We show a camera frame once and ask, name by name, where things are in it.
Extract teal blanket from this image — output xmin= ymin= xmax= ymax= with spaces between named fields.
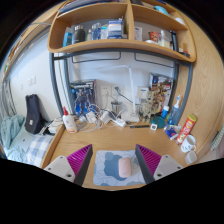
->
xmin=0 ymin=114 xmax=26 ymax=151

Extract blue spray bottle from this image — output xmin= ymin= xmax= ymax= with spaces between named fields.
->
xmin=167 ymin=94 xmax=183 ymax=126

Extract grey metal frame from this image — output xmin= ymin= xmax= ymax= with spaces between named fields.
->
xmin=49 ymin=48 xmax=194 ymax=126

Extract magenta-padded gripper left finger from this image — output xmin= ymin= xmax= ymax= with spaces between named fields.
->
xmin=43 ymin=143 xmax=94 ymax=187

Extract white mug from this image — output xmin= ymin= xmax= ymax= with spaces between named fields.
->
xmin=180 ymin=134 xmax=198 ymax=154

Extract white blue-print mouse pad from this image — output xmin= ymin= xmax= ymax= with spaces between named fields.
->
xmin=92 ymin=149 xmax=148 ymax=187

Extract black bag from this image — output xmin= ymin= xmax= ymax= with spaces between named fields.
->
xmin=24 ymin=93 xmax=44 ymax=135

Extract striped cloth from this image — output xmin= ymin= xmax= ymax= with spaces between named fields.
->
xmin=209 ymin=122 xmax=224 ymax=152

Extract black ruler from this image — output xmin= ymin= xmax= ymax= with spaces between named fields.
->
xmin=129 ymin=123 xmax=151 ymax=129

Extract white cables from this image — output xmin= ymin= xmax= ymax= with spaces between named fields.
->
xmin=76 ymin=104 xmax=118 ymax=133

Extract white desk lamp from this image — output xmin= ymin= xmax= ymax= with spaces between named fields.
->
xmin=96 ymin=63 xmax=141 ymax=124

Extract tan robot model figure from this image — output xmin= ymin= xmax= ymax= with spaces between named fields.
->
xmin=141 ymin=89 xmax=158 ymax=124

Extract metal cup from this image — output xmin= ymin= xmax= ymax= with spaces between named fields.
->
xmin=110 ymin=100 xmax=123 ymax=116

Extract blue tissue pack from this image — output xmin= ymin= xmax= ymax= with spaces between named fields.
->
xmin=164 ymin=124 xmax=183 ymax=140

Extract blue model kit box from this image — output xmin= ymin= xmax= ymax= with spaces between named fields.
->
xmin=69 ymin=79 xmax=98 ymax=116

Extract colourful model kit box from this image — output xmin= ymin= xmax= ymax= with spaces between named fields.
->
xmin=148 ymin=73 xmax=174 ymax=114

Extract white charger block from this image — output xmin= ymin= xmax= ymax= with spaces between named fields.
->
xmin=85 ymin=110 xmax=98 ymax=124
xmin=99 ymin=110 xmax=112 ymax=125

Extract clear plastic cup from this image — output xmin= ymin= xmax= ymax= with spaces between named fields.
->
xmin=184 ymin=150 xmax=198 ymax=166

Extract white bottle red cap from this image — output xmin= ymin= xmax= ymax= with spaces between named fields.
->
xmin=62 ymin=106 xmax=79 ymax=134

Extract checked pillow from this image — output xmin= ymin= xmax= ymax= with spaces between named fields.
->
xmin=25 ymin=133 xmax=55 ymax=168

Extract blue tube white cap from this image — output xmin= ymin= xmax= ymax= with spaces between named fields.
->
xmin=160 ymin=105 xmax=170 ymax=120

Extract red chips can yellow lid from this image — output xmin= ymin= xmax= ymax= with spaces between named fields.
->
xmin=176 ymin=113 xmax=198 ymax=145

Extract wooden shelf unit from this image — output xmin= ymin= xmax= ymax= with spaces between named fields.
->
xmin=46 ymin=0 xmax=198 ymax=64

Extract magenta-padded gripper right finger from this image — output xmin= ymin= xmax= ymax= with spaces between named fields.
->
xmin=134 ymin=143 xmax=184 ymax=185

